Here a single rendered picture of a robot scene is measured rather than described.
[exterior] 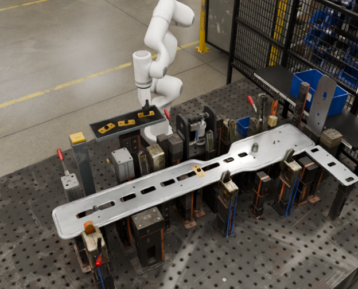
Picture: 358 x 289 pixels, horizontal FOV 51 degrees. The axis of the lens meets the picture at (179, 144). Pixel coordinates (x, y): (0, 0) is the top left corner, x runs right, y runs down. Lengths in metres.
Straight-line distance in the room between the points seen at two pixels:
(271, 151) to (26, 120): 2.78
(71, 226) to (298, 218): 1.17
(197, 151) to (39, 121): 2.38
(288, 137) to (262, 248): 0.61
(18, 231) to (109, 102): 2.33
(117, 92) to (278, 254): 2.90
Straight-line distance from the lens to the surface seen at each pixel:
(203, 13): 4.93
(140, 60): 1.75
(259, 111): 2.08
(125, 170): 1.81
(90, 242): 1.56
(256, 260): 1.94
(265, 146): 2.05
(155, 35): 1.85
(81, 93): 4.40
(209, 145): 1.98
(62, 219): 1.74
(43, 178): 2.39
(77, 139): 1.86
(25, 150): 3.76
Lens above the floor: 2.31
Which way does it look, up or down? 41 degrees down
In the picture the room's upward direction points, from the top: straight up
